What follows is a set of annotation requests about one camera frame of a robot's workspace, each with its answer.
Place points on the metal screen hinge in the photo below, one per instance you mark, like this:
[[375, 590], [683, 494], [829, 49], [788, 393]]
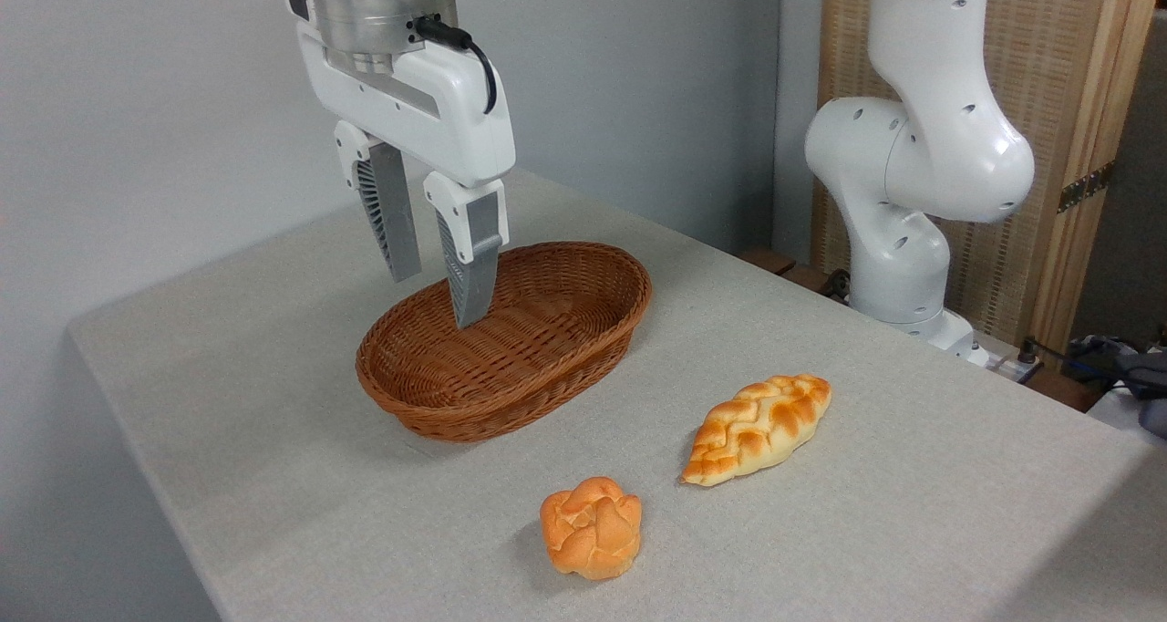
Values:
[[1085, 187]]

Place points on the grey blue bundle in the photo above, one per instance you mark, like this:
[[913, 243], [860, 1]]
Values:
[[1140, 376]]

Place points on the round knotted bread roll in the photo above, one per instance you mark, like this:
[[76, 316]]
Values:
[[593, 531]]

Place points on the grey fabric tablecloth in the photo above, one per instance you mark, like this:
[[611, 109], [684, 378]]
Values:
[[273, 376]]

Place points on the long braided bread loaf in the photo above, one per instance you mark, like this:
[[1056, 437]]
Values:
[[757, 430]]

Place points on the white power strip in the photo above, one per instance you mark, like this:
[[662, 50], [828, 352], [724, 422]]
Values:
[[1017, 362]]

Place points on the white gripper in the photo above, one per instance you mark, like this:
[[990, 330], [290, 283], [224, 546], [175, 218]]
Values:
[[438, 111]]

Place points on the brown oval wicker basket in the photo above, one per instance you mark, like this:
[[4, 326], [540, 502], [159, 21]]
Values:
[[547, 330]]

